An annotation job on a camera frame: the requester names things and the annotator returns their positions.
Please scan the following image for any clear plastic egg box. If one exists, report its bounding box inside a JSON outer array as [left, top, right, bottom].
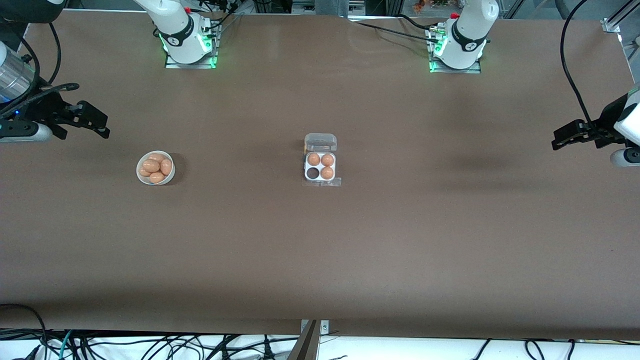
[[303, 132, 338, 186]]

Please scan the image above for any white round bowl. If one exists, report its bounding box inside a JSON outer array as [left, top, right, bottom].
[[136, 150, 176, 186]]

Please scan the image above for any clear tape strip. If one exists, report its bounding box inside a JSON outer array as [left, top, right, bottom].
[[303, 177, 342, 189]]

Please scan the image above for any grey clothed person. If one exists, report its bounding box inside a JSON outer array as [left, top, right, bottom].
[[315, 0, 350, 18]]

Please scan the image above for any dark pole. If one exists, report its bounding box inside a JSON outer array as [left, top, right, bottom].
[[286, 320, 320, 360]]

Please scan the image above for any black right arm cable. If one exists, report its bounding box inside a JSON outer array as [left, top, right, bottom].
[[0, 20, 81, 121]]

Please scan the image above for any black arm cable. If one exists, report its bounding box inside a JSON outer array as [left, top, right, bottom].
[[0, 20, 81, 121], [559, 0, 596, 126]]

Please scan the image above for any aluminium frame rail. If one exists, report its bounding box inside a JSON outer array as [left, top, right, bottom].
[[619, 30, 640, 85]]

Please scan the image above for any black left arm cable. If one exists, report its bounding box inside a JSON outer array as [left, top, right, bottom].
[[559, 0, 596, 126]]

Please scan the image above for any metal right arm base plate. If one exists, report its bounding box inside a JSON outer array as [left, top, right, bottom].
[[165, 20, 219, 70]]

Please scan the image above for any black base cable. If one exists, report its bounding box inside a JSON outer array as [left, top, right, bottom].
[[197, 0, 244, 32]]

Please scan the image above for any black table cable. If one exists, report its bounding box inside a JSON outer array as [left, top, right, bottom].
[[347, 18, 441, 43], [398, 13, 447, 33]]

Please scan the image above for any teal floor cable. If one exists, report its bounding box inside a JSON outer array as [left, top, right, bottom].
[[58, 330, 74, 360]]

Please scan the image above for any metal table bracket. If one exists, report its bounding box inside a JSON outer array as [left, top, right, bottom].
[[300, 320, 330, 337]]

